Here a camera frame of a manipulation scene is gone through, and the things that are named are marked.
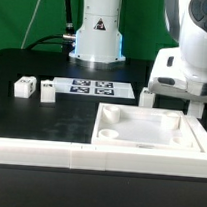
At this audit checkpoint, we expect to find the white marker base plate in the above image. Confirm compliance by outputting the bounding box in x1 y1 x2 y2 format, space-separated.
53 77 134 99

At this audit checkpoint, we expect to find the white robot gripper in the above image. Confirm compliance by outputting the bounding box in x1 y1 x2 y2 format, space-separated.
148 47 207 98

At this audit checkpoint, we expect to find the black cable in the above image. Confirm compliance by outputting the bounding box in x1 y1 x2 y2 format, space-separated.
25 0 79 53

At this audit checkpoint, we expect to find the grey thin cable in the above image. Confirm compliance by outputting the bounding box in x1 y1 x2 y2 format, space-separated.
20 0 47 51

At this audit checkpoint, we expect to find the white front fence rail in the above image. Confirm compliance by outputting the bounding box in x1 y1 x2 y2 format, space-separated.
0 137 207 178

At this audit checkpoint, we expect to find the white square tabletop part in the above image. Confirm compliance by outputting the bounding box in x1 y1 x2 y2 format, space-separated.
91 103 202 152

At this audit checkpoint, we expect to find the white fence rail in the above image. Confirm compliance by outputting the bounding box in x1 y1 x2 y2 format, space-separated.
187 116 207 153
0 137 207 178

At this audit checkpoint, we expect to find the white right fence rail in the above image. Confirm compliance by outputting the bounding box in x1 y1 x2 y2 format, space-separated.
187 116 207 153

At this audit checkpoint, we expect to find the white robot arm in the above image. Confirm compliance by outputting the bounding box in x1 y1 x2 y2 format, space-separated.
70 0 207 97

